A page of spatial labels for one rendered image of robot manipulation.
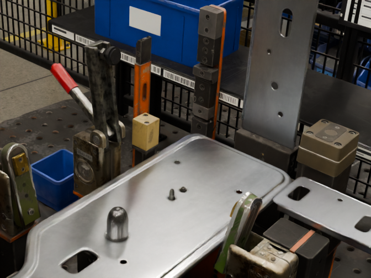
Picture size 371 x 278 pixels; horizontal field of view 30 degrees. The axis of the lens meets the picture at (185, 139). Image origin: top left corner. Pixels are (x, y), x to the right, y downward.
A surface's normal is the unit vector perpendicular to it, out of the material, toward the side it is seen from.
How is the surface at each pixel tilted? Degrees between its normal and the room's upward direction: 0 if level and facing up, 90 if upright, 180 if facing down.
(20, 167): 78
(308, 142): 89
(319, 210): 0
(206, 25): 90
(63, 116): 0
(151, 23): 90
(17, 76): 0
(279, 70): 90
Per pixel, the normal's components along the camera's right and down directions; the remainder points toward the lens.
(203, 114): -0.62, 0.37
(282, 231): 0.06, -0.86
